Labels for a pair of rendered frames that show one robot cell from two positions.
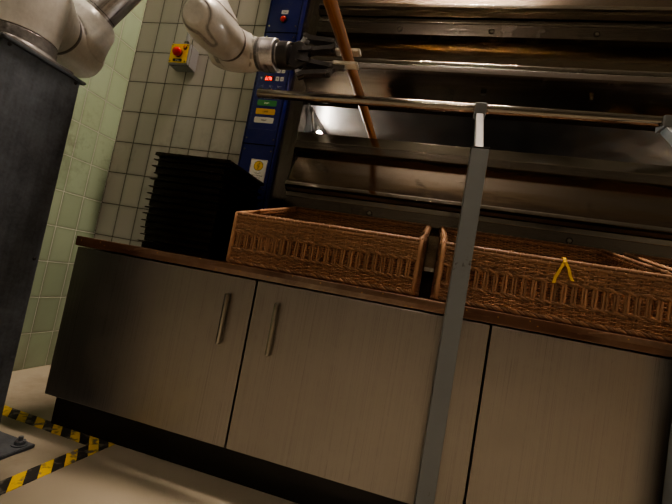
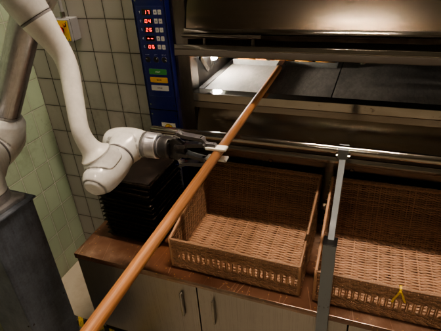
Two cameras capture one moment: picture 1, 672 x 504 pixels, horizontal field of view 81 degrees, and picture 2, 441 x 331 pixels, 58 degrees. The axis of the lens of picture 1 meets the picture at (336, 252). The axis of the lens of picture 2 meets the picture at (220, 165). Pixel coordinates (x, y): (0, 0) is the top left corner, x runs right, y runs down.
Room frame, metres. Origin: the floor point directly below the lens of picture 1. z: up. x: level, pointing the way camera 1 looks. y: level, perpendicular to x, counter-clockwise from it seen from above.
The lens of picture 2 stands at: (-0.05, -0.11, 1.80)
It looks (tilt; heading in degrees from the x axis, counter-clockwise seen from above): 30 degrees down; 9
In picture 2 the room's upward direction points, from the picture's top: 4 degrees counter-clockwise
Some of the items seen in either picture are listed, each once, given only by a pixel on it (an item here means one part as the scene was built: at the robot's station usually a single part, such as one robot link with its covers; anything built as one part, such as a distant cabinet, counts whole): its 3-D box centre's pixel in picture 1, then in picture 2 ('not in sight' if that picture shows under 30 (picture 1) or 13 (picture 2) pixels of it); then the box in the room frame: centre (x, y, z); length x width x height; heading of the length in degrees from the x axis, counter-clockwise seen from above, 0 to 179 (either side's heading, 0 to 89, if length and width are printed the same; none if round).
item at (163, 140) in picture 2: (293, 56); (172, 148); (1.09, 0.22, 1.19); 0.09 x 0.07 x 0.08; 77
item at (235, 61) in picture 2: not in sight; (289, 54); (2.20, -0.20, 1.20); 0.55 x 0.36 x 0.03; 77
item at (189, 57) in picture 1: (183, 57); (65, 29); (1.75, 0.84, 1.46); 0.10 x 0.07 x 0.10; 77
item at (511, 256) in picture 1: (531, 270); (394, 245); (1.18, -0.59, 0.72); 0.56 x 0.49 x 0.28; 77
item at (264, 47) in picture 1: (270, 54); (153, 145); (1.11, 0.29, 1.19); 0.09 x 0.06 x 0.09; 167
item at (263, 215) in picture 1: (341, 240); (248, 219); (1.32, -0.01, 0.72); 0.56 x 0.49 x 0.28; 76
